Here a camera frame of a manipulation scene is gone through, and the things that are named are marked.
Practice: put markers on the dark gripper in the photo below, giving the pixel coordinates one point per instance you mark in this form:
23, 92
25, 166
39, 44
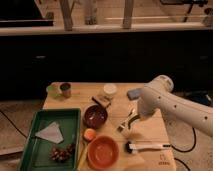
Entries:
136, 117

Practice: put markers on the orange pepper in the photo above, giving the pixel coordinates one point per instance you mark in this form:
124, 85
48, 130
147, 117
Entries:
89, 134

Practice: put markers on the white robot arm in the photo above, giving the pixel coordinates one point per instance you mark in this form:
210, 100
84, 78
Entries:
157, 94

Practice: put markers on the purple bowl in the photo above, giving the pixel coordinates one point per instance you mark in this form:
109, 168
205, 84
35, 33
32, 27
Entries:
95, 116

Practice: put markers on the orange bowl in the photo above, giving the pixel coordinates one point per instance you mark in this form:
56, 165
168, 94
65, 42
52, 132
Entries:
103, 153

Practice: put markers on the blue sponge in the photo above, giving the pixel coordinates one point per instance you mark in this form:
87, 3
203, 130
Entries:
134, 94

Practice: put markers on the brown wooden block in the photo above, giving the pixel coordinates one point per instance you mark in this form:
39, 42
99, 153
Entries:
101, 100

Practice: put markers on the white cup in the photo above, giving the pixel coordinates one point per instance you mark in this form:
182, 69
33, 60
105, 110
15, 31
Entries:
110, 90

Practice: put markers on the brown cup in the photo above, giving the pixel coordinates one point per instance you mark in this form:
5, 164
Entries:
65, 89

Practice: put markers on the white folded cloth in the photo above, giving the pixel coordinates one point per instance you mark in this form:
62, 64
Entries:
51, 133

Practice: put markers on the purple grape bunch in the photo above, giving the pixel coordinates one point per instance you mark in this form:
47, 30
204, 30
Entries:
60, 154

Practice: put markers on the green cup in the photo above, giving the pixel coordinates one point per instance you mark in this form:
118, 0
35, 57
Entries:
52, 90

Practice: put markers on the green plastic tray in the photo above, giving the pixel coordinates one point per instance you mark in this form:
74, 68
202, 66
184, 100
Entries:
37, 152

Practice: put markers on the white handled brush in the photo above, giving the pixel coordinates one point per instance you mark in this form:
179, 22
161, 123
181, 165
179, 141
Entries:
132, 147

